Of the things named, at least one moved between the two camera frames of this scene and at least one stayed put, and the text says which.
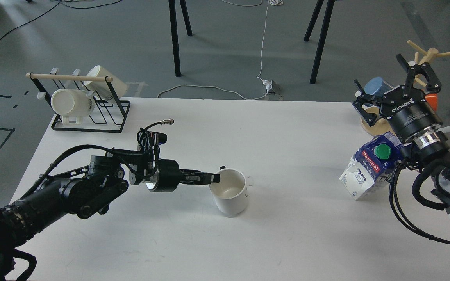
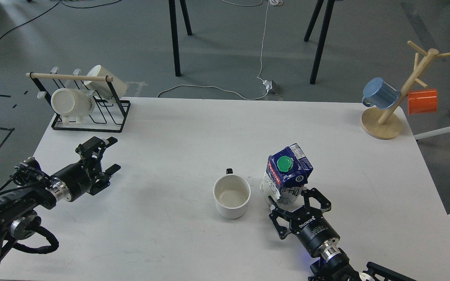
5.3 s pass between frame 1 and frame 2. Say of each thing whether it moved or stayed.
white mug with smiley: stayed
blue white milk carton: moved
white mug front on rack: stayed
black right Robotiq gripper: moved
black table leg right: stayed
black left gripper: moved
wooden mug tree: stayed
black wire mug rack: stayed
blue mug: stayed
